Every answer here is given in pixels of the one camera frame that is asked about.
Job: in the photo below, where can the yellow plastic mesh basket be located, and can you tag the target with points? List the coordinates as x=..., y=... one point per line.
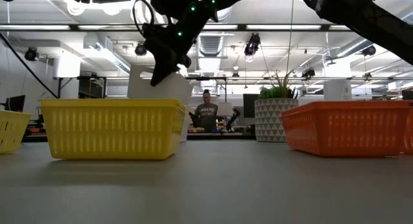
x=113, y=130
x=13, y=130

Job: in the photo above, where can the orange plastic mesh basket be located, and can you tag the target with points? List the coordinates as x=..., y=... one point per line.
x=409, y=133
x=348, y=130

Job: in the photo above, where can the black background robot arm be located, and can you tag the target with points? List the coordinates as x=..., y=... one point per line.
x=234, y=117
x=195, y=119

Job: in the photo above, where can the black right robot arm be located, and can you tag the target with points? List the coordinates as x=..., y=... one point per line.
x=355, y=11

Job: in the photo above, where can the black shelf rack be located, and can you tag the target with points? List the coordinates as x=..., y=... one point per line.
x=92, y=88

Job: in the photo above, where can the black ceiling spotlight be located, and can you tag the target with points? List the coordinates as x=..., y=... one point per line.
x=31, y=54
x=368, y=50
x=141, y=49
x=252, y=44
x=308, y=73

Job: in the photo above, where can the person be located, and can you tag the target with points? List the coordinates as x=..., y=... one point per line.
x=206, y=114

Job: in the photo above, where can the white lampshade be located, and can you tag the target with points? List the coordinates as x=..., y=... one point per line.
x=225, y=109

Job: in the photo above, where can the black overhead light beam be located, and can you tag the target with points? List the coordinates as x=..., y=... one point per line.
x=242, y=27

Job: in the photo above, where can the black monitor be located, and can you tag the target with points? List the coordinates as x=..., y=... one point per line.
x=407, y=95
x=16, y=104
x=250, y=106

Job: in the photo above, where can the green artificial plant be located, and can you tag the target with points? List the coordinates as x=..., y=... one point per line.
x=277, y=91

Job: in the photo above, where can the white patterned plant pot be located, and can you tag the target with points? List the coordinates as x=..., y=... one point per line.
x=271, y=120

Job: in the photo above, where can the grey table mat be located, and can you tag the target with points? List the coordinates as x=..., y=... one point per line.
x=206, y=191

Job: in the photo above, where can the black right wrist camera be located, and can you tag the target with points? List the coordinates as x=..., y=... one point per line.
x=150, y=32

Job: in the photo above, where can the silver ceiling air duct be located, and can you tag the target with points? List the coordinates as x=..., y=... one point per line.
x=209, y=44

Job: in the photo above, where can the black aluminium table frame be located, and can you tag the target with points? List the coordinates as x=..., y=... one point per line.
x=222, y=137

